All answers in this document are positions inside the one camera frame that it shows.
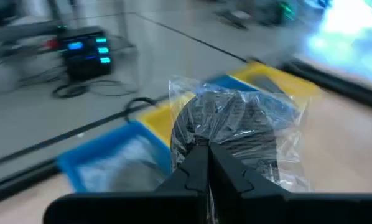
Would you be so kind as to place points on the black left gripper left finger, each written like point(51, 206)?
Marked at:
point(192, 177)

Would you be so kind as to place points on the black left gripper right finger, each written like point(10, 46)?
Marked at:
point(235, 193)

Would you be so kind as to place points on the black textured item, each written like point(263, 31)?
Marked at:
point(229, 124)

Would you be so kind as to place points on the yellow plastic basket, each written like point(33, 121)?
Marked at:
point(156, 121)
point(285, 82)

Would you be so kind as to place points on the blue plastic basket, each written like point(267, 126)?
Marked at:
point(69, 171)
point(229, 83)

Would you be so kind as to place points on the black computer with cyan lights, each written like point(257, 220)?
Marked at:
point(86, 67)

